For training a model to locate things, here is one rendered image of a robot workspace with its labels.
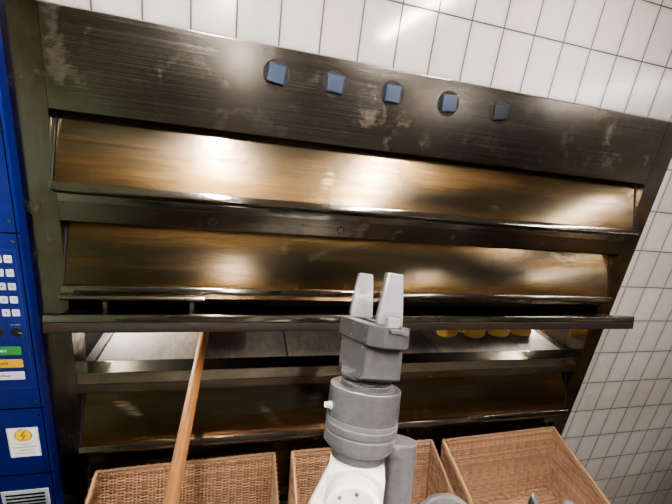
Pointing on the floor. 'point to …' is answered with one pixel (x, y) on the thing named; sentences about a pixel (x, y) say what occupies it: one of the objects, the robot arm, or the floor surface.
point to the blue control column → (11, 398)
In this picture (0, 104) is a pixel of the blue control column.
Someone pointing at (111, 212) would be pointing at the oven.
